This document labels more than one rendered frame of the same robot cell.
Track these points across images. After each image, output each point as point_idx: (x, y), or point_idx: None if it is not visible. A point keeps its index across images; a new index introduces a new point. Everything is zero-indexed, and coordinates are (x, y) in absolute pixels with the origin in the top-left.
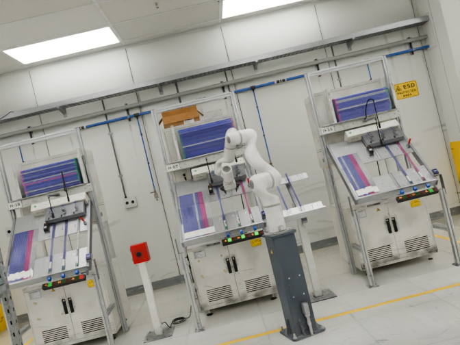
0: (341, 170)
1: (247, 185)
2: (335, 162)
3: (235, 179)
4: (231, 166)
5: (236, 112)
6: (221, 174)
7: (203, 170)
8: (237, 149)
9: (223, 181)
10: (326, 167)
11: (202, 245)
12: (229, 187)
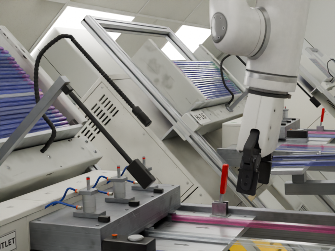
0: (321, 152)
1: (213, 215)
2: (288, 151)
3: (162, 206)
4: (99, 188)
5: (9, 32)
6: (275, 24)
7: (6, 210)
8: (70, 144)
9: (257, 95)
10: (251, 197)
11: None
12: (276, 129)
